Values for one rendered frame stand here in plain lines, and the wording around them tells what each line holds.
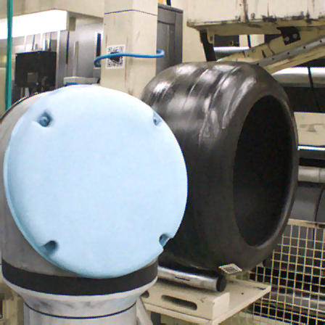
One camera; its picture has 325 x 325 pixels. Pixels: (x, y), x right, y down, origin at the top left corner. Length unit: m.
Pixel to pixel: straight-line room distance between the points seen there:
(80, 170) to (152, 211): 0.05
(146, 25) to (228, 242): 0.73
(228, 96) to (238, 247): 0.37
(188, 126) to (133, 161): 0.92
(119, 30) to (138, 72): 0.15
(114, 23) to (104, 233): 1.37
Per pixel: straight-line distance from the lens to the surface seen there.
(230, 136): 1.25
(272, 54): 1.79
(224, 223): 1.27
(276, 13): 1.65
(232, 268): 1.37
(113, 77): 1.63
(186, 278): 1.44
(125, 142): 0.32
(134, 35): 1.61
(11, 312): 1.84
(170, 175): 0.33
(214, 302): 1.39
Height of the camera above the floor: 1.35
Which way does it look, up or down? 5 degrees down
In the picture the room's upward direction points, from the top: 1 degrees clockwise
